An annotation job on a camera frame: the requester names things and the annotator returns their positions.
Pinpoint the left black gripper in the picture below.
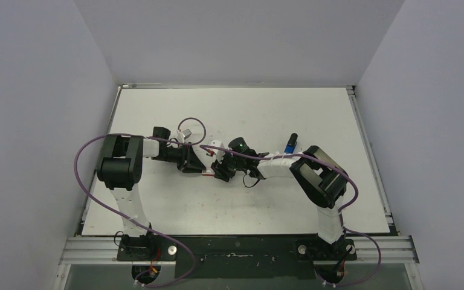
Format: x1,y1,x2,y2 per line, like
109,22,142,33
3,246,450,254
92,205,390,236
152,143,207,173

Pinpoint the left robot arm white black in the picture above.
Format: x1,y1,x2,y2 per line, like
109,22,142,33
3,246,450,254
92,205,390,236
96,127,206,260

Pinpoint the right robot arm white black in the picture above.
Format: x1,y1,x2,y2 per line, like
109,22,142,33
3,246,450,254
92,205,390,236
203,133,347,259

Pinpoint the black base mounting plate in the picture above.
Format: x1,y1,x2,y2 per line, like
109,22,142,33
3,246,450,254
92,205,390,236
116,234,357,285

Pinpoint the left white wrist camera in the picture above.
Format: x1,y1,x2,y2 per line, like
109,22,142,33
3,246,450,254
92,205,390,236
176,129,192,143

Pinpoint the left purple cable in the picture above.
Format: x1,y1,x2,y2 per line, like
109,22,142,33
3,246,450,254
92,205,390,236
74,117,208,289

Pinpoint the aluminium frame rail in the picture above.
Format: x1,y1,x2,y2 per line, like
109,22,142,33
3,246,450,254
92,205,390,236
60,236,420,265

